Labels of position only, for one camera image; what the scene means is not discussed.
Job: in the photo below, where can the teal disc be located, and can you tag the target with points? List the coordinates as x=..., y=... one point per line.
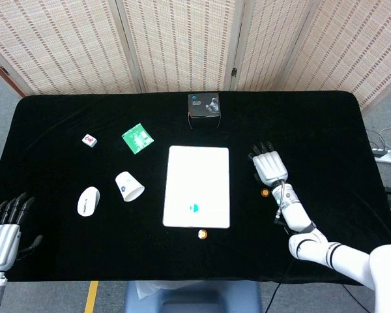
x=194, y=207

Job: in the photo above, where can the white power strip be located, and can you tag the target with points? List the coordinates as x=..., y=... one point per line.
x=389, y=156

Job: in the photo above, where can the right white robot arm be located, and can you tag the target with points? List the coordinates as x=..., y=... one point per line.
x=296, y=218

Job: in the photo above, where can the white rectangular magnetic board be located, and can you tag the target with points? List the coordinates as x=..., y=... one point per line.
x=198, y=176

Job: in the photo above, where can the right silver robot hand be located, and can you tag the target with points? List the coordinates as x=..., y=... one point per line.
x=270, y=168

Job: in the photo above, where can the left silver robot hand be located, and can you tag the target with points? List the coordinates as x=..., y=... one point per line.
x=1, y=241

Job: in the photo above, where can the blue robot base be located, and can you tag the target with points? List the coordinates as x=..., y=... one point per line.
x=195, y=296

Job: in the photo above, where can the black screen hinge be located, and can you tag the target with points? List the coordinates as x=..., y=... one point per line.
x=4, y=70
x=233, y=71

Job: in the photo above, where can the green foil sachet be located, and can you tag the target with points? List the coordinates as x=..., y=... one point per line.
x=137, y=138

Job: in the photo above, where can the white computer mouse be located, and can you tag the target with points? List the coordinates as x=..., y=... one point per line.
x=88, y=202

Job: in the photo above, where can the white mahjong tile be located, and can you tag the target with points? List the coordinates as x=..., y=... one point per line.
x=89, y=140

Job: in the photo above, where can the woven bamboo folding screen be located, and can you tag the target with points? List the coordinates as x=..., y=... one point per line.
x=182, y=42

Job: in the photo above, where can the orange disc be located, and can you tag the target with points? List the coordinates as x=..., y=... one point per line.
x=264, y=192
x=202, y=234

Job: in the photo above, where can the black cardboard box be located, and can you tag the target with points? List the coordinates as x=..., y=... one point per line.
x=204, y=106

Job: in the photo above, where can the black velvet tablecloth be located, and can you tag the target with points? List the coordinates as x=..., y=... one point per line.
x=52, y=169

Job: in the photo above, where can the white paper cup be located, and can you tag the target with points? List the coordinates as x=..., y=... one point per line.
x=128, y=186

